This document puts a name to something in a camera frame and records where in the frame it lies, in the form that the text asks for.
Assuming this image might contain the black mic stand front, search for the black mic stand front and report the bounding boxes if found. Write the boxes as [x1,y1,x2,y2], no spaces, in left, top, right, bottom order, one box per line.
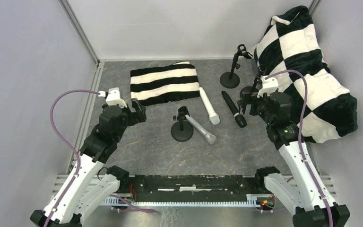
[171,106,194,142]

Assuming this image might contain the black mic stand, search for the black mic stand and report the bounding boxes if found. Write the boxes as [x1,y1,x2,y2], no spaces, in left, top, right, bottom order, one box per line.
[220,44,253,88]
[240,65,264,98]
[171,106,194,142]

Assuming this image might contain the silver microphone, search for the silver microphone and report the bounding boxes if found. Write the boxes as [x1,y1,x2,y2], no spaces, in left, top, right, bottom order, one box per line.
[185,114,217,145]

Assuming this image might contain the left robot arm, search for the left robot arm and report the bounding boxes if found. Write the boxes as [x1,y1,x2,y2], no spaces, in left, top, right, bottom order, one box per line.
[30,98,147,227]

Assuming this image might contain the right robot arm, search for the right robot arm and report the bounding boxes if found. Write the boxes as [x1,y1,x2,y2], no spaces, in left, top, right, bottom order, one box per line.
[238,90,350,227]

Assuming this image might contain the black mic stand right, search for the black mic stand right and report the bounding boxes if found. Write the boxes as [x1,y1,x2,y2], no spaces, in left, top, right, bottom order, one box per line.
[240,65,264,98]

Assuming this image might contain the black mic stand back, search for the black mic stand back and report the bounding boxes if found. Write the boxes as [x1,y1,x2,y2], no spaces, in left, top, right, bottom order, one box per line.
[220,44,253,88]

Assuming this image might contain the black microphone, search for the black microphone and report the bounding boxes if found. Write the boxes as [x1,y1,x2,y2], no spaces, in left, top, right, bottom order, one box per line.
[221,90,247,128]

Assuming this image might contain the striped black white cloth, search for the striped black white cloth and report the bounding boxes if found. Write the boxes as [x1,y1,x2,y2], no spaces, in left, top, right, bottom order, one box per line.
[130,61,200,106]

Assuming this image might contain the white microphone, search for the white microphone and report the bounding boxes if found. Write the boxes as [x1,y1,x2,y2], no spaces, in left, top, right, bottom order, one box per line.
[199,87,220,125]

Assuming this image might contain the checkered black white bag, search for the checkered black white bag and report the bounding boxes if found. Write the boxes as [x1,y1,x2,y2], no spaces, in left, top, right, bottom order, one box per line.
[252,6,358,143]

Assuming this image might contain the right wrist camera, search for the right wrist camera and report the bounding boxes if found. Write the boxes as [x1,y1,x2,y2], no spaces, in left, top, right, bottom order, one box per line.
[257,76,279,98]

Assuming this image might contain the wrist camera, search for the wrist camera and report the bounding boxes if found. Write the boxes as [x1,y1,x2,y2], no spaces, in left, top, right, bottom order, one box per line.
[257,76,279,98]
[105,87,127,108]

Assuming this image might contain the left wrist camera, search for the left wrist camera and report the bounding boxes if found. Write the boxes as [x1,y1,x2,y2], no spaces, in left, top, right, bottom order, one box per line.
[105,87,127,108]

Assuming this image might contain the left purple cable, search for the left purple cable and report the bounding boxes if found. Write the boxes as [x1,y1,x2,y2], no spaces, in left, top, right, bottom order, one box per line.
[42,89,108,227]

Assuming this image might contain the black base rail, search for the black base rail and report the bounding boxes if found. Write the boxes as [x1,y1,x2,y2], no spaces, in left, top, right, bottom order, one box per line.
[115,175,271,202]

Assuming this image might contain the metal corner post left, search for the metal corner post left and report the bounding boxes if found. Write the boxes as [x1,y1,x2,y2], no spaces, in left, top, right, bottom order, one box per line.
[59,0,100,65]

